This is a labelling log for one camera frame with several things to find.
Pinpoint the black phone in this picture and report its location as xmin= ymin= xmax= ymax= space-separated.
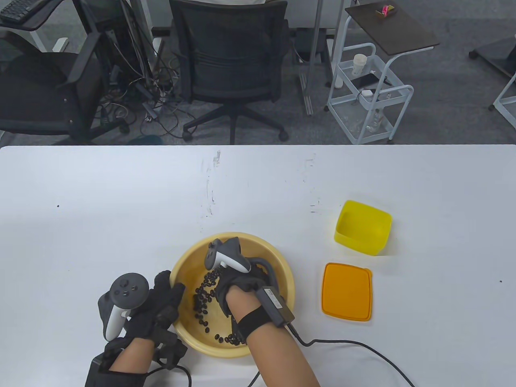
xmin=350 ymin=73 xmax=392 ymax=90

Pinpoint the black right wrist camera band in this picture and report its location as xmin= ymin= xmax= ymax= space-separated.
xmin=232 ymin=285 xmax=295 ymax=343

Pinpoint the yellow plastic container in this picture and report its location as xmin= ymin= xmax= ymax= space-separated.
xmin=334 ymin=200 xmax=393 ymax=256

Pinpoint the black table base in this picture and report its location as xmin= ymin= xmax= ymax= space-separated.
xmin=469 ymin=35 xmax=516 ymax=78

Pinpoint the grey right hand controller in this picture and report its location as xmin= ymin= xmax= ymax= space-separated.
xmin=204 ymin=238 xmax=277 ymax=283

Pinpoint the black mesh office chair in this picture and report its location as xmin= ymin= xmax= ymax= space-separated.
xmin=167 ymin=0 xmax=291 ymax=142

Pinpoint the grey keyboard desk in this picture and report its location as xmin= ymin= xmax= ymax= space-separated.
xmin=0 ymin=0 xmax=67 ymax=53

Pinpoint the dark brown side table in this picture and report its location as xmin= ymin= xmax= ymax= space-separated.
xmin=345 ymin=0 xmax=441 ymax=56

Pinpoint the pile of coffee beans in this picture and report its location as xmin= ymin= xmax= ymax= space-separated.
xmin=193 ymin=271 xmax=246 ymax=346

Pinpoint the white table frame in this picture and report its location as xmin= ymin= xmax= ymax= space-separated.
xmin=489 ymin=75 xmax=516 ymax=130

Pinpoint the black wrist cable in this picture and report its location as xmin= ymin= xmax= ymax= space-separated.
xmin=145 ymin=362 xmax=192 ymax=387
xmin=246 ymin=324 xmax=416 ymax=387

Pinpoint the person's right forearm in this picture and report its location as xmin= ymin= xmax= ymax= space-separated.
xmin=226 ymin=288 xmax=321 ymax=387

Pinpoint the black computer tower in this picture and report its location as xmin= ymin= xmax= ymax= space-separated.
xmin=79 ymin=0 xmax=139 ymax=81

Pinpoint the black wrist camera band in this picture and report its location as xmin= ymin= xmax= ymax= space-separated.
xmin=232 ymin=285 xmax=295 ymax=343
xmin=84 ymin=322 xmax=189 ymax=387

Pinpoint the grey hand controller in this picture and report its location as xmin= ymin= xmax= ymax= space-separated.
xmin=98 ymin=273 xmax=149 ymax=341
xmin=204 ymin=238 xmax=277 ymax=283

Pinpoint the tangle of floor cables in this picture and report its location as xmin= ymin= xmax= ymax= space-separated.
xmin=95 ymin=24 xmax=198 ymax=139

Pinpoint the black left wrist camera band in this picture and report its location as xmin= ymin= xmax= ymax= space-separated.
xmin=84 ymin=322 xmax=189 ymax=387

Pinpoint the black padded office chair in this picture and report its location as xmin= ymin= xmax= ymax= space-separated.
xmin=0 ymin=31 xmax=130 ymax=145

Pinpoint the person's left hand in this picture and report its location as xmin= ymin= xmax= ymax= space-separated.
xmin=104 ymin=270 xmax=187 ymax=370

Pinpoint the grey left hand controller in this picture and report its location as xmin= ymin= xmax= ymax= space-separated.
xmin=98 ymin=273 xmax=149 ymax=341

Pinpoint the person's left forearm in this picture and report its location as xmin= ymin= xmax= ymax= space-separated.
xmin=109 ymin=337 xmax=156 ymax=373

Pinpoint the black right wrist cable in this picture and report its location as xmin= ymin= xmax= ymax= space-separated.
xmin=246 ymin=324 xmax=416 ymax=387

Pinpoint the clear plastic bottle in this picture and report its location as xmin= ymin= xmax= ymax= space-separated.
xmin=365 ymin=108 xmax=383 ymax=133

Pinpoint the person's right hand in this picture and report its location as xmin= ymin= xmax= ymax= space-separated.
xmin=216 ymin=261 xmax=269 ymax=319

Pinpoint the yellow plastic basin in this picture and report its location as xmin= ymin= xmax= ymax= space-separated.
xmin=169 ymin=232 xmax=295 ymax=358

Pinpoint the orange container lid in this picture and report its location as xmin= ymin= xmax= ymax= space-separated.
xmin=321 ymin=262 xmax=373 ymax=322

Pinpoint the grey metal desk leg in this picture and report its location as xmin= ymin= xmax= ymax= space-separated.
xmin=298 ymin=0 xmax=325 ymax=116

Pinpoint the black keyboard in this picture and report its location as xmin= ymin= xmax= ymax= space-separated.
xmin=0 ymin=0 xmax=42 ymax=23

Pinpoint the white rolling cart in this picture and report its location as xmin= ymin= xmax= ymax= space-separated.
xmin=326 ymin=42 xmax=414 ymax=145

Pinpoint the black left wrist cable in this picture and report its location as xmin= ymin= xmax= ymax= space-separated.
xmin=145 ymin=362 xmax=192 ymax=387

